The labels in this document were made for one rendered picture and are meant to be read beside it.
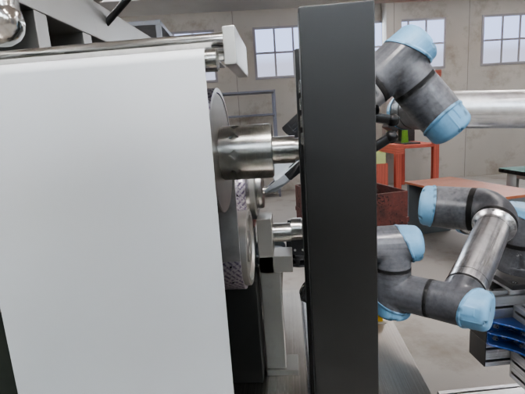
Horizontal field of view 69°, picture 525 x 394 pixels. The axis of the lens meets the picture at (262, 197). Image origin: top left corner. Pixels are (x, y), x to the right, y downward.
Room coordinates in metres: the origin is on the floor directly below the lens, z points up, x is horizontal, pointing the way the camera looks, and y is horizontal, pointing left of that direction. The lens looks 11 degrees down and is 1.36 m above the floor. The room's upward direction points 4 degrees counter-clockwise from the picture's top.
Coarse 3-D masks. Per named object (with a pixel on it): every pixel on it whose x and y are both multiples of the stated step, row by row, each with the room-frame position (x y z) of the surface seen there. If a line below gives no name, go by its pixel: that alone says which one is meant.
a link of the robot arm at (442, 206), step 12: (432, 192) 1.02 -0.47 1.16; (444, 192) 1.00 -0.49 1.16; (456, 192) 0.98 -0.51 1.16; (468, 192) 0.96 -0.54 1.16; (420, 204) 1.02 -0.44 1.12; (432, 204) 1.00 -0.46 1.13; (444, 204) 0.98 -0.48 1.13; (456, 204) 0.96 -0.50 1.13; (468, 204) 0.94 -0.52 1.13; (420, 216) 1.02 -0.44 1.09; (432, 216) 1.00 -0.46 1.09; (444, 216) 0.98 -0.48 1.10; (456, 216) 0.96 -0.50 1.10; (468, 216) 0.94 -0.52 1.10; (456, 228) 0.98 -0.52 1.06; (468, 228) 0.95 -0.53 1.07
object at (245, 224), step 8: (240, 216) 0.56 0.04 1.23; (248, 216) 0.61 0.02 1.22; (240, 224) 0.55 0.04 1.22; (248, 224) 0.63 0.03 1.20; (240, 232) 0.54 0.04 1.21; (248, 232) 0.58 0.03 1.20; (240, 240) 0.53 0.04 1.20; (248, 240) 0.57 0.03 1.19; (240, 248) 0.53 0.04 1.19; (248, 248) 0.57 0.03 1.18; (248, 256) 0.56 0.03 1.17; (248, 264) 0.59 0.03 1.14; (248, 272) 0.53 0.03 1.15; (248, 280) 0.54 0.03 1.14
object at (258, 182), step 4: (256, 180) 0.67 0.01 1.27; (260, 180) 0.67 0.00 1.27; (256, 184) 0.67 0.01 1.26; (260, 184) 0.67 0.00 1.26; (256, 188) 0.67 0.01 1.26; (260, 188) 0.66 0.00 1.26; (256, 192) 0.67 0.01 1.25; (260, 192) 0.66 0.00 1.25; (256, 196) 0.67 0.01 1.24; (260, 196) 0.67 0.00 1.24; (264, 196) 0.72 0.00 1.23; (256, 200) 0.67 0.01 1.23; (260, 200) 0.67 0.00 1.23; (264, 200) 0.71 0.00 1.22; (256, 204) 0.67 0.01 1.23; (260, 204) 0.67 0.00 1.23; (264, 204) 0.71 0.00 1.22; (260, 208) 0.69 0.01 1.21
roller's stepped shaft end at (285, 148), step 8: (280, 136) 0.45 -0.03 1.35; (288, 136) 0.44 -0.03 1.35; (272, 144) 0.44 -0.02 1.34; (280, 144) 0.43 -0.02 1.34; (288, 144) 0.43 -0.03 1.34; (296, 144) 0.44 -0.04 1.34; (280, 152) 0.43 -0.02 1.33; (288, 152) 0.43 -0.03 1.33; (296, 152) 0.44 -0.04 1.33; (280, 160) 0.44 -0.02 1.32; (288, 160) 0.44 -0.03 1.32
